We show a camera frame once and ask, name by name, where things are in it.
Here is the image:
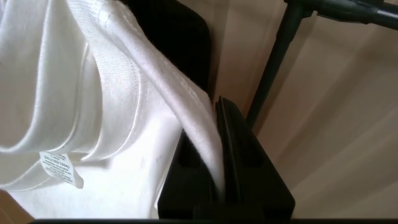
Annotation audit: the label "black shorts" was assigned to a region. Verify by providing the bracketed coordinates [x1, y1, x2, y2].
[124, 0, 213, 96]

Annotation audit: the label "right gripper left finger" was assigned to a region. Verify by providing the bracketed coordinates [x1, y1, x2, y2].
[157, 130, 220, 221]

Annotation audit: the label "white shirt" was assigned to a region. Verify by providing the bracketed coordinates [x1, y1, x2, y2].
[0, 0, 226, 220]

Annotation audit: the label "black clothes rack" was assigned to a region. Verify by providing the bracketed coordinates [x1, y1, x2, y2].
[245, 0, 398, 128]

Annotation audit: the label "beige curtain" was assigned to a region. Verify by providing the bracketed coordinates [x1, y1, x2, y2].
[177, 0, 398, 220]

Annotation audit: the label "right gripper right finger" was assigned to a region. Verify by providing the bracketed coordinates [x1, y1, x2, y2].
[215, 96, 296, 221]

